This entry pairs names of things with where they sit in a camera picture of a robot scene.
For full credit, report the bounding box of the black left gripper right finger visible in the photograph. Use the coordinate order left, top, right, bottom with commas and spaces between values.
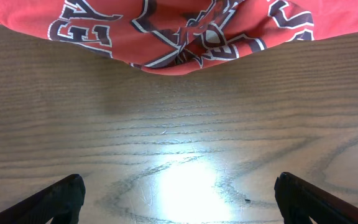
274, 172, 358, 224

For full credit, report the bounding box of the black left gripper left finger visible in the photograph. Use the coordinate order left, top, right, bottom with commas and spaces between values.
0, 174, 85, 224

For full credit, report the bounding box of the red printed t-shirt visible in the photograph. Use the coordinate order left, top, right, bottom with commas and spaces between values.
0, 0, 358, 75

